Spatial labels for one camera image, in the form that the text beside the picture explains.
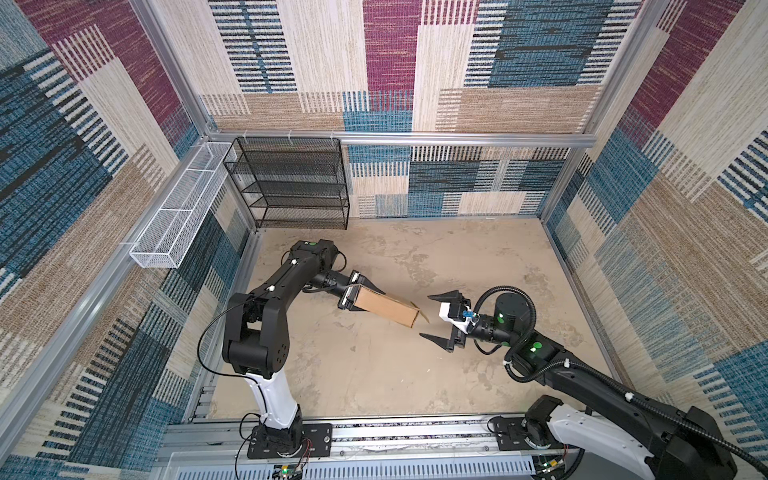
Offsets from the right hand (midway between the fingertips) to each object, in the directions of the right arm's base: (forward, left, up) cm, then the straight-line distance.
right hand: (428, 315), depth 72 cm
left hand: (+6, +11, -1) cm, 13 cm away
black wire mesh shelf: (+57, +44, -4) cm, 72 cm away
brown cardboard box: (+1, +10, +3) cm, 10 cm away
